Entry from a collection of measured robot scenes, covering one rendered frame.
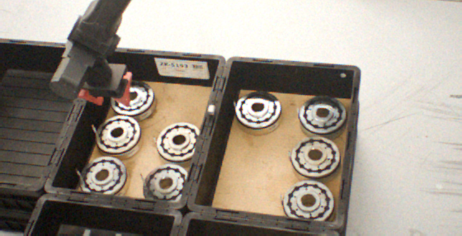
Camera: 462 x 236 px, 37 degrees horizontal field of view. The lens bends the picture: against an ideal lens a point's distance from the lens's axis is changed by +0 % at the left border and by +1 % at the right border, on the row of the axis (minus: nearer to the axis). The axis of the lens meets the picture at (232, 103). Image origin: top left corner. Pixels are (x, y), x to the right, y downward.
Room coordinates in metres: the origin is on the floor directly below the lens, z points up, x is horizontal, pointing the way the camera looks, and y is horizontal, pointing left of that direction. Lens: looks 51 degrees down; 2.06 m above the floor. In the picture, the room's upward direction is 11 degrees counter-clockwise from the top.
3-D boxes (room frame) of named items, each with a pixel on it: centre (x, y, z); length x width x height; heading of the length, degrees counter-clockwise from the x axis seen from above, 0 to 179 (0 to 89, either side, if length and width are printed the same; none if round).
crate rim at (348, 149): (0.80, -0.08, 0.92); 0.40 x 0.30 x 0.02; 160
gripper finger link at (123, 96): (0.94, 0.23, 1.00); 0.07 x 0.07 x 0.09; 68
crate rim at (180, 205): (0.90, 0.20, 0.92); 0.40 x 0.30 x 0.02; 160
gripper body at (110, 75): (0.94, 0.26, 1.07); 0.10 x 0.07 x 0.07; 68
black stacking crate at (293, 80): (0.80, -0.08, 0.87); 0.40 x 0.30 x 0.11; 160
